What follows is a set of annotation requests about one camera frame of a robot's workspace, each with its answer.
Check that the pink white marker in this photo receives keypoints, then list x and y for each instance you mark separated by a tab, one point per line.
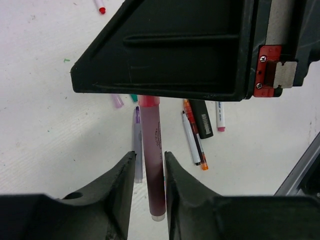
220	116

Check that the aluminium mounting rail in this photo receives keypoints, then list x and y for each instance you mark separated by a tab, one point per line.
304	178

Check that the black white marker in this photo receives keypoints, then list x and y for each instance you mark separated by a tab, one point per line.
191	140

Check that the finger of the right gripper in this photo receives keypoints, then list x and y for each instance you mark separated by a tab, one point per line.
194	49

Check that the teal marker cap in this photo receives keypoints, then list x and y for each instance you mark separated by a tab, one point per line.
134	98

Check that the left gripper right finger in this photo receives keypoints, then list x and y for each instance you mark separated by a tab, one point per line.
195	212

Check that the orange clear pen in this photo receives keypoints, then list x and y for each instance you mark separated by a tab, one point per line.
190	116

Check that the clear purple pen cap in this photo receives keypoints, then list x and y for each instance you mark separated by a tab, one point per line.
117	101

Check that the pink clear pen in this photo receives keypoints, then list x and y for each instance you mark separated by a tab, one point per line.
149	107

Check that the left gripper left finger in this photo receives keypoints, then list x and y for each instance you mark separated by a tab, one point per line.
98	211

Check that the red white marker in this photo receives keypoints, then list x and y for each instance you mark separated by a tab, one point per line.
100	6

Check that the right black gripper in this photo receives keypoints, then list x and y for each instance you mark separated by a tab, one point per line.
285	38

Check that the green black highlighter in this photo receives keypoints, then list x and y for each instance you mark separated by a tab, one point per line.
202	119

